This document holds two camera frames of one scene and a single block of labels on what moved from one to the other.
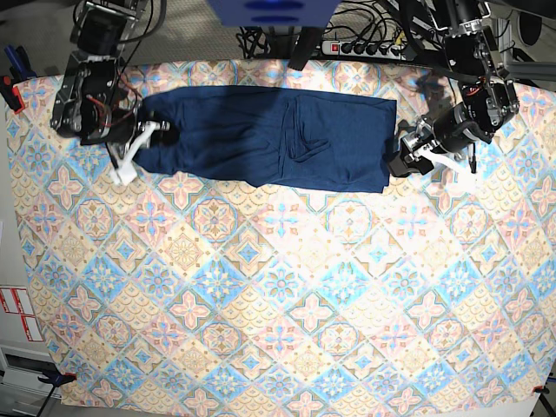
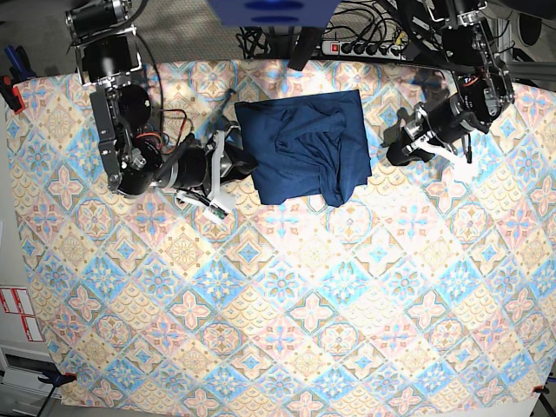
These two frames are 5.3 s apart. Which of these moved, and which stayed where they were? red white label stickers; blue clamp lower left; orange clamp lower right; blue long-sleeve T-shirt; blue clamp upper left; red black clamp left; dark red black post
Moved: blue long-sleeve T-shirt
Stayed: orange clamp lower right; red white label stickers; blue clamp upper left; blue clamp lower left; red black clamp left; dark red black post
